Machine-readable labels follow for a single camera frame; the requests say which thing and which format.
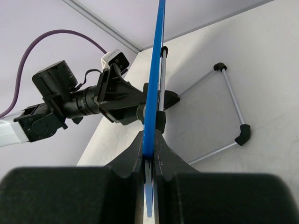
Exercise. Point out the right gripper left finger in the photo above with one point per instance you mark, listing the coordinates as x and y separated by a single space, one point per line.
112 194

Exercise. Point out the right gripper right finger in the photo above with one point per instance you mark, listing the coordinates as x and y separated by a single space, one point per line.
183 195

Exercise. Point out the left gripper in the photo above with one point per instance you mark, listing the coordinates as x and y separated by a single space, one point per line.
116 98

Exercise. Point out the green bone-shaped eraser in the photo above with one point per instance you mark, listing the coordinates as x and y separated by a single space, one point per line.
140 113

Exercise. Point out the blue framed whiteboard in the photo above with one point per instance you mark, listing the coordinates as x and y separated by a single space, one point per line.
149 125

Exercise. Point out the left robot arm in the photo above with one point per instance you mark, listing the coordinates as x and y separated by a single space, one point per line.
63 99

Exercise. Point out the wire easel stand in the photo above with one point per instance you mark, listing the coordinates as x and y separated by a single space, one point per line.
166 102

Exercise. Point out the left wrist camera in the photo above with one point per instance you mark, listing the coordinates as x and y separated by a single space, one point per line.
116 57

